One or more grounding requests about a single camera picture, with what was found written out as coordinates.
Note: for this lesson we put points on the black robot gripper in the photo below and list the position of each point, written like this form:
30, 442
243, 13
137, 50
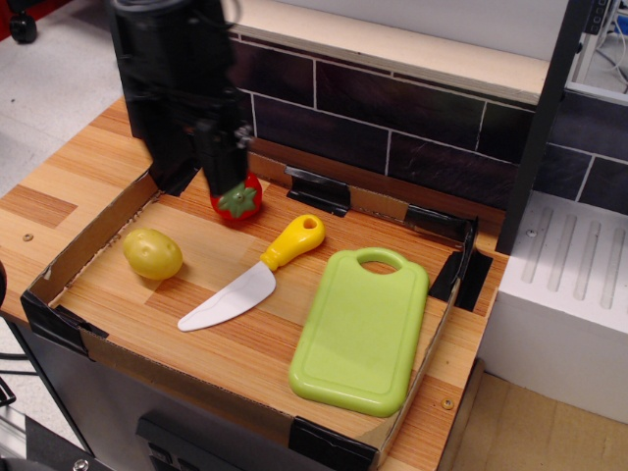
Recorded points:
174, 65

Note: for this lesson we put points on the white toy sink drainboard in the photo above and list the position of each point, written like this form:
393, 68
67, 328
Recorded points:
559, 322

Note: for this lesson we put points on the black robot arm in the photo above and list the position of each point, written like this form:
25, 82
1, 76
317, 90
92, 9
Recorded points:
172, 7

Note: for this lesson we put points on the wooden shelf with black posts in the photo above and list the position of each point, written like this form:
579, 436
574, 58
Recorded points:
431, 122

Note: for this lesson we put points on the cardboard fence with black tape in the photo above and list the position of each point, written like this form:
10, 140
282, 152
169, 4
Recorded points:
107, 343

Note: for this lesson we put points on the yellow white toy knife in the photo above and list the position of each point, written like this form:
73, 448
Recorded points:
303, 234

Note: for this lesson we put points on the black caster wheel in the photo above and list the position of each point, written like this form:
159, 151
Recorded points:
22, 27

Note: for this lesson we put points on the black oven control panel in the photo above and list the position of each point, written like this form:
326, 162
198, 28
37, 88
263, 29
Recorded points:
172, 445

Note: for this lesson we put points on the red toy tomato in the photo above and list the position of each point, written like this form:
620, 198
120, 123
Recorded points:
240, 202

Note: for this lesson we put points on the yellow toy potato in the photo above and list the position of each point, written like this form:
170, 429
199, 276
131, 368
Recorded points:
152, 255

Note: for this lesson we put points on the green plastic cutting board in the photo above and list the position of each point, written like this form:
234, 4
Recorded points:
358, 344

